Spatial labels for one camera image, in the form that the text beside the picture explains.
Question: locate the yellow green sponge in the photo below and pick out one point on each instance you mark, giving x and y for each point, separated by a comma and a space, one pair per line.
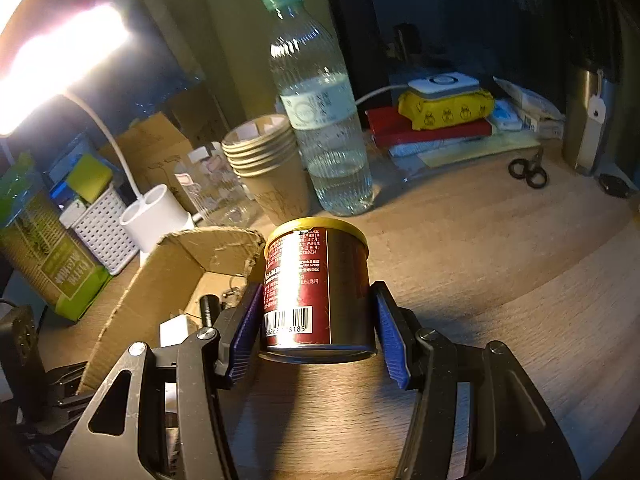
90, 175

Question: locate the white charger plug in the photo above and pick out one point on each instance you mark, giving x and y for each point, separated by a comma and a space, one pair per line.
177, 330

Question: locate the white packet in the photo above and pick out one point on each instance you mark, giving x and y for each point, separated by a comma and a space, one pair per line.
75, 212

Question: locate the green paper cup package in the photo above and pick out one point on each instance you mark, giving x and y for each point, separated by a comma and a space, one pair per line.
55, 270

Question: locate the white desk lamp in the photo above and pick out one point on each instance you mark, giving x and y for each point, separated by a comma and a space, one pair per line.
150, 220

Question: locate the brown lamp carton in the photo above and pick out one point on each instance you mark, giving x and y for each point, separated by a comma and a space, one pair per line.
150, 150

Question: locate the red book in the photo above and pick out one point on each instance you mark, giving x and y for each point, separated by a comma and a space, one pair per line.
390, 127

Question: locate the white plastic basket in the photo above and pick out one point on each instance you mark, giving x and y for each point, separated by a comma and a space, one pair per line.
105, 235

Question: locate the yellow wipes pack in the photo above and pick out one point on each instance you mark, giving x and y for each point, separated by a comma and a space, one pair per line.
445, 110

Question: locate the stack of brown paper cups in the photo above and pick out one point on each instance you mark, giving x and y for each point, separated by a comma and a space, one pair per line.
275, 185

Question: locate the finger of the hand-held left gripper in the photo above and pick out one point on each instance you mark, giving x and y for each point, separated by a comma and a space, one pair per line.
67, 385

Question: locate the black scissors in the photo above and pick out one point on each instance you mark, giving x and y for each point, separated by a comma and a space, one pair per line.
535, 177

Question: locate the blue white tissue pack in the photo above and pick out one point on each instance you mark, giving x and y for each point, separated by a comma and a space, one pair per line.
507, 117

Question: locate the cardboard box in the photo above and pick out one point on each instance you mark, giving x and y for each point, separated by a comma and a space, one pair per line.
145, 300

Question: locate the yellow curtain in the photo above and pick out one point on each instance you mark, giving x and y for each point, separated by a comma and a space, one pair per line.
200, 20

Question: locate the red metal can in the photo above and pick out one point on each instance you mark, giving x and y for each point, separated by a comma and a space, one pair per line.
320, 285

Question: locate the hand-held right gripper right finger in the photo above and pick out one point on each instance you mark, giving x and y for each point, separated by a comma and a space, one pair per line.
392, 340

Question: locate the steel tumbler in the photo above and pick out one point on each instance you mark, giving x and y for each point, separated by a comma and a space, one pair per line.
580, 135

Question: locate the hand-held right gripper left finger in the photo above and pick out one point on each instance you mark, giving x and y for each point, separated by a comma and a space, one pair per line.
245, 335

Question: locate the white paper packets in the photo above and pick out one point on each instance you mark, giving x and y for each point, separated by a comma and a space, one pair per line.
535, 100

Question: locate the black car key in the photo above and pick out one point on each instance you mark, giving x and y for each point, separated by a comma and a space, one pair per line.
612, 185

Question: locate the dark glass door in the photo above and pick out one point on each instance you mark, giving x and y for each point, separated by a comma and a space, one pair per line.
450, 10

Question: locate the white hang tag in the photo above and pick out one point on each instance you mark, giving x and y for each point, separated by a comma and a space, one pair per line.
597, 108

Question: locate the clear plastic water bottle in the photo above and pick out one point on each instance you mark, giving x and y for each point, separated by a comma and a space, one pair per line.
325, 150

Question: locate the black flashlight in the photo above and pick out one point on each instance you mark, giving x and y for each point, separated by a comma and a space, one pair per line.
210, 310

